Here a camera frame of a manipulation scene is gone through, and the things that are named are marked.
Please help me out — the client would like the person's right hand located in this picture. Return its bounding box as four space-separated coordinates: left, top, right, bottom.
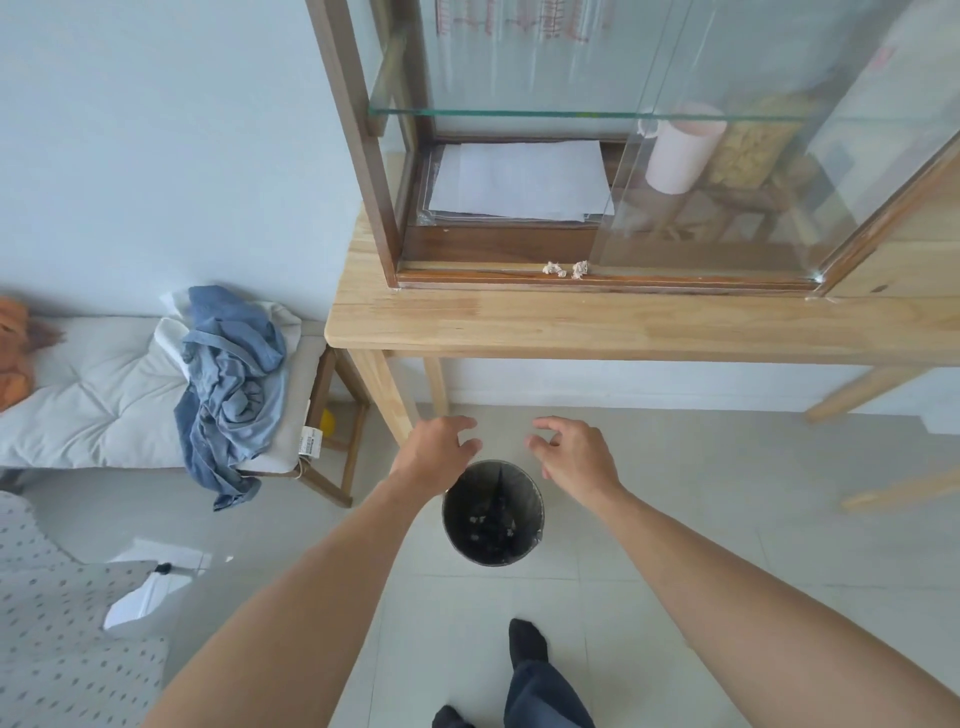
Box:
526 416 626 513

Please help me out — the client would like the person's left hand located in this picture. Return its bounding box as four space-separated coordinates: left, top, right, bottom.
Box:
390 414 483 500

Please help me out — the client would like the person's right forearm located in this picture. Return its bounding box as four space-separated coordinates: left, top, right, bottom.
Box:
594 486 960 728

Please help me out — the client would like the person's left forearm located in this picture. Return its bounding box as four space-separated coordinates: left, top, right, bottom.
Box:
141 474 445 728

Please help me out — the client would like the black waste bin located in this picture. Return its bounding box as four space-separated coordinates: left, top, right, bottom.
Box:
441 459 546 567

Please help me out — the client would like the wooden bench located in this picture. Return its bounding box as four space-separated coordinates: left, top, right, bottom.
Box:
0 346 373 510

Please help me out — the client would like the light wooden table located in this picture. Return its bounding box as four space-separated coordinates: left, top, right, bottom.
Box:
324 142 960 514

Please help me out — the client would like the blue crumpled cloth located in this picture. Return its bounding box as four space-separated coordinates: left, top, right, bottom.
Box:
174 285 289 513

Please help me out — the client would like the person's leg in dark trousers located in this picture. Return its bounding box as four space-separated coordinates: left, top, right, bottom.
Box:
502 660 597 728

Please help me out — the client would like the stack of white papers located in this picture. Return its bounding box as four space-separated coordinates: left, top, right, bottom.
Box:
426 140 616 225

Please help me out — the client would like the wooden glass display cabinet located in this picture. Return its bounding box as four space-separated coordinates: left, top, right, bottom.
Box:
305 0 960 294

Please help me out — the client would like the pink cylindrical cup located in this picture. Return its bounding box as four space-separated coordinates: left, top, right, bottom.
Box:
644 102 729 196

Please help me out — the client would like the white spray bottle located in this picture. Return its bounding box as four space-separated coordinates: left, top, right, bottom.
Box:
102 562 198 637

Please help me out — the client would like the white bench cushion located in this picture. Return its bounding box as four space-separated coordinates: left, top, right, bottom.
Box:
0 315 328 475

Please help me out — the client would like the jar of yellow snacks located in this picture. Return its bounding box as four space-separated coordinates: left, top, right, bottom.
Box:
703 91 815 190

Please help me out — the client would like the white dotted bedsheet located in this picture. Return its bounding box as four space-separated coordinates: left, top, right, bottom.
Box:
0 491 171 728

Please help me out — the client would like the orange cloth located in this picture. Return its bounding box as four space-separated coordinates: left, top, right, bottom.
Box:
0 296 64 414

